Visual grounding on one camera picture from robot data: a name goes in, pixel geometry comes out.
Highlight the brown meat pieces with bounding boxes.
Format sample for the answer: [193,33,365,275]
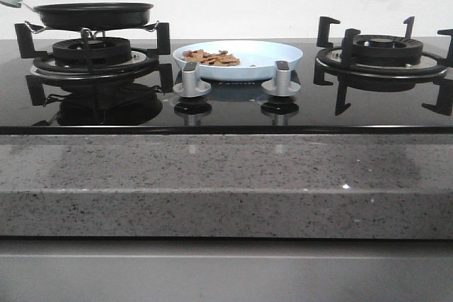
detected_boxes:
[179,49,241,66]

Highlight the light blue plate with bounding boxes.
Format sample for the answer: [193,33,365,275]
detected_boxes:
[173,40,303,81]

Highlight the black frying pan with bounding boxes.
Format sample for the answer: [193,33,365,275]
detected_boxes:
[0,0,154,30]

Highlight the left silver stove knob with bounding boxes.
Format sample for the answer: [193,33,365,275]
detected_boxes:
[173,62,211,98]

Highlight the silver stove knob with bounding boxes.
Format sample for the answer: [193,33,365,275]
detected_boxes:
[261,61,301,97]
[173,62,211,98]

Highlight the right silver stove knob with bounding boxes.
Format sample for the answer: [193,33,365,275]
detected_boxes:
[261,61,301,97]

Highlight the left black pan support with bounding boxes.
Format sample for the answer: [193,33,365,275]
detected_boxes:
[15,22,171,81]

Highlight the right black burner head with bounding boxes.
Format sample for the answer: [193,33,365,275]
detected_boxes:
[352,35,423,63]

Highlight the black burner head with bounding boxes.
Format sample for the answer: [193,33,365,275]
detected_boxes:
[352,35,423,63]
[52,37,132,68]

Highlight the left black burner head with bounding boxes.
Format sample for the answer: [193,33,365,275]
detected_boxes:
[52,37,132,68]

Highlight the black glass gas hob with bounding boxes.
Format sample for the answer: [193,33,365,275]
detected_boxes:
[1,40,452,134]

